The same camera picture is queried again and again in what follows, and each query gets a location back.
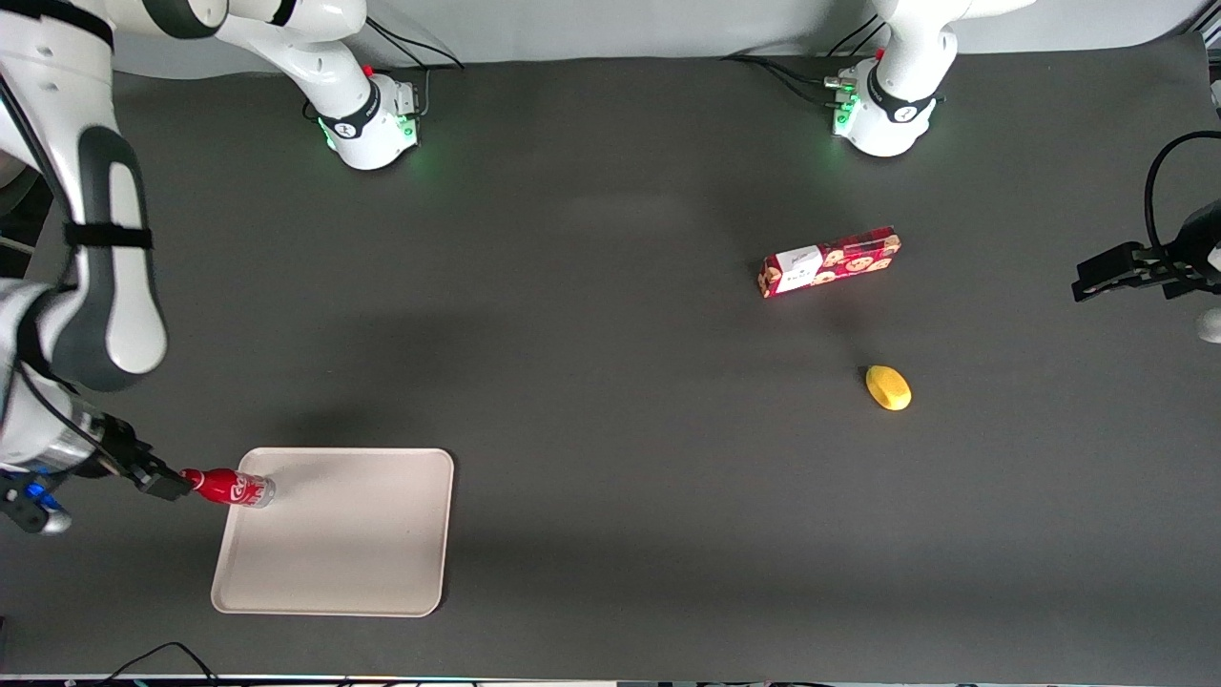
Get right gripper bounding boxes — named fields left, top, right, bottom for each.
left=84, top=411, right=195, bottom=503

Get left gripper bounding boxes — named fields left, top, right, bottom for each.
left=1071, top=198, right=1221, bottom=303

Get red coke bottle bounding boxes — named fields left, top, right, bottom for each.
left=181, top=467, right=277, bottom=510

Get beige plastic tray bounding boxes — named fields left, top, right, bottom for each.
left=210, top=447, right=457, bottom=619

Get yellow lemon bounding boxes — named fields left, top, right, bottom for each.
left=864, top=364, right=914, bottom=413

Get red cookie box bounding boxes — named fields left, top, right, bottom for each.
left=757, top=224, right=903, bottom=301

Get dark grey table mat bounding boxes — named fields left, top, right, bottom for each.
left=0, top=33, right=1221, bottom=684

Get black looped gripper cable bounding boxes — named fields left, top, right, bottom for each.
left=1144, top=130, right=1221, bottom=251

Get thin black cable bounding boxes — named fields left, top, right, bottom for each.
left=93, top=640, right=222, bottom=687

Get black left arm base cables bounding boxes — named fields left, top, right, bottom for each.
left=720, top=13, right=883, bottom=108

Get black right arm base cable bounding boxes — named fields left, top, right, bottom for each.
left=361, top=11, right=466, bottom=117

